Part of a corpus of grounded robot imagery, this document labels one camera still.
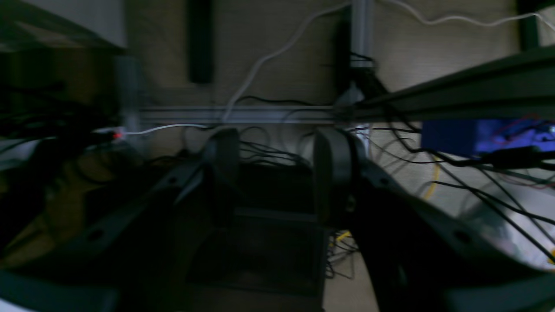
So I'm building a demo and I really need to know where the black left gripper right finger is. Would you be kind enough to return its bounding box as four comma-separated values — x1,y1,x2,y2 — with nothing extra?
313,128,554,312

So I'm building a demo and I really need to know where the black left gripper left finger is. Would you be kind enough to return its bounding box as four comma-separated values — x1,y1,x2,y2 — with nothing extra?
1,128,240,312

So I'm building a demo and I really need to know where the blue box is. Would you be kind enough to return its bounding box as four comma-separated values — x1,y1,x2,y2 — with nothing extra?
420,115,554,158

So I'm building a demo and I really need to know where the yellow cable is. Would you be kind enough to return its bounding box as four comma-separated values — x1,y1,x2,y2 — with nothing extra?
334,167,441,245

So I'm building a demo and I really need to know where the white cable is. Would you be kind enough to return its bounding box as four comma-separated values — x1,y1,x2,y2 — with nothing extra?
93,0,555,137

